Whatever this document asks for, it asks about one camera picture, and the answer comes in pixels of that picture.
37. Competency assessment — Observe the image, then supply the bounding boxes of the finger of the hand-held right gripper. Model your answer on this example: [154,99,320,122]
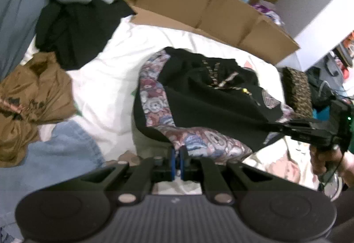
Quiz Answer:
[265,118,314,134]

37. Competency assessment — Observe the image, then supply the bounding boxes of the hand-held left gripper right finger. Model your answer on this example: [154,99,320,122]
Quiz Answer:
[180,146,273,205]

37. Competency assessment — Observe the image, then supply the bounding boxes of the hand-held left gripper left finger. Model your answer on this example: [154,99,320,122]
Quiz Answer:
[88,147,176,206]

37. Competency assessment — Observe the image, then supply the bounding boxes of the black pants with floral print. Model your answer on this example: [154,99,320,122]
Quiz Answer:
[133,47,296,165]

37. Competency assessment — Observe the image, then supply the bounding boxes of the person's right hand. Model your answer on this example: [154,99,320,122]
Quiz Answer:
[309,145,354,194]

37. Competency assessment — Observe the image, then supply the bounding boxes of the leopard print garment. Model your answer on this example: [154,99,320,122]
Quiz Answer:
[281,67,314,119]

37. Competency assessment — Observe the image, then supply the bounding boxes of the light blue jeans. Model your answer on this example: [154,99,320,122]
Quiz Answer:
[0,121,107,238]

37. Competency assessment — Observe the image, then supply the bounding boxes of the purple white detergent bag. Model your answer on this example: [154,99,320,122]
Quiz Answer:
[251,1,286,27]

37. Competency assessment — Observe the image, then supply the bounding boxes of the white printed blanket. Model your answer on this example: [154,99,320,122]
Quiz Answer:
[22,15,327,196]

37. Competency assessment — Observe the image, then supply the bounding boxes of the brown crumpled garment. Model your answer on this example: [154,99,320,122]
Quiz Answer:
[0,52,79,167]

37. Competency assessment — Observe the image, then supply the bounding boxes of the flattened cardboard box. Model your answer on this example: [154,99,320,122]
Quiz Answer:
[80,0,300,65]

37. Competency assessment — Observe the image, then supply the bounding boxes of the black crumpled garment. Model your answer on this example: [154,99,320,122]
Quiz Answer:
[35,0,137,71]

